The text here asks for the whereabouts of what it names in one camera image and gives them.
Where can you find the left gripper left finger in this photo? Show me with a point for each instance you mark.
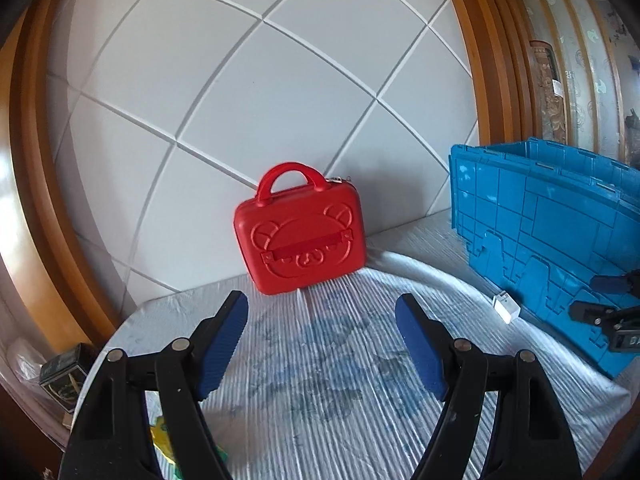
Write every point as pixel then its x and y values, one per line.
pixel 111 436

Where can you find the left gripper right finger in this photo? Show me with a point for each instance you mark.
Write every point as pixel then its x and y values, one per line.
pixel 530 437

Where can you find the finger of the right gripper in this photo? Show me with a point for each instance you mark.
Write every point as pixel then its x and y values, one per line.
pixel 604 316
pixel 628 282

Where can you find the green yellow wet wipes pack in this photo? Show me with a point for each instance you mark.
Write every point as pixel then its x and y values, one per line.
pixel 162 443

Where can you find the small white medicine box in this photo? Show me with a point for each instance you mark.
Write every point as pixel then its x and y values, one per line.
pixel 506 307

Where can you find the blue plastic crate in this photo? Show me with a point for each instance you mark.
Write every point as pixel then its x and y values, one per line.
pixel 539 220

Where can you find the dark box beside bed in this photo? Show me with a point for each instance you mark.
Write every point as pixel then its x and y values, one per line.
pixel 63 377

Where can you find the patterned white bed cover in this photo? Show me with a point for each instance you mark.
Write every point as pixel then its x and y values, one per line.
pixel 321 384

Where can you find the red bear carry case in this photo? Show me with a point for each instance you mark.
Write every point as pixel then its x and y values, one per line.
pixel 300 229

